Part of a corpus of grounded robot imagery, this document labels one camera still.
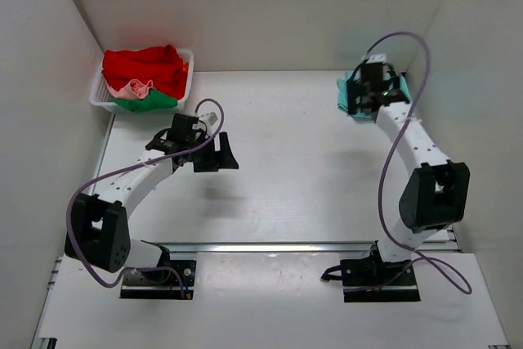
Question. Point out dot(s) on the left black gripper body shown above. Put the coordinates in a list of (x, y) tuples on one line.
[(203, 155)]

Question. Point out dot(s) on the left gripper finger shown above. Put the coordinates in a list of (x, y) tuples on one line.
[(223, 142), (225, 160)]

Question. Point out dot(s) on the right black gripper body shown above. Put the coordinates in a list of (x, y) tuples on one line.
[(355, 92)]

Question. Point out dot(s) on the teal t shirt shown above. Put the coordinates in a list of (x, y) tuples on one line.
[(342, 96)]

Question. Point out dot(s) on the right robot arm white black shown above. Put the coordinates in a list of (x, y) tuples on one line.
[(435, 195)]

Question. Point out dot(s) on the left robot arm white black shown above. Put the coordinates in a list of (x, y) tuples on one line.
[(100, 235)]

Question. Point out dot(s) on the green t shirt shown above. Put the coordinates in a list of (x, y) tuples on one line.
[(154, 101)]

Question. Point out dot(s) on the pink t shirt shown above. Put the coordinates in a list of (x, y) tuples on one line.
[(133, 90)]

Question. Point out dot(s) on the red t shirt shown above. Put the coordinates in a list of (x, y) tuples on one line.
[(162, 65)]

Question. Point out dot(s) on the white plastic basket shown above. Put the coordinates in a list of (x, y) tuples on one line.
[(100, 95)]

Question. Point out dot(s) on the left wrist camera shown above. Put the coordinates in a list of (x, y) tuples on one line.
[(209, 119)]

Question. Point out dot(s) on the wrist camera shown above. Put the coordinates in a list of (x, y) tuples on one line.
[(209, 119), (375, 59)]

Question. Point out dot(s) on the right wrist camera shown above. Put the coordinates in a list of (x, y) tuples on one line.
[(375, 59)]

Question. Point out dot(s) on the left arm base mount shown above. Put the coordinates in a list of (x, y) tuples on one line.
[(163, 285)]

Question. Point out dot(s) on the aluminium rail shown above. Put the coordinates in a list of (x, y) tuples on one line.
[(285, 247)]

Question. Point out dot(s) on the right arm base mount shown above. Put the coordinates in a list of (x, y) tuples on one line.
[(370, 279)]

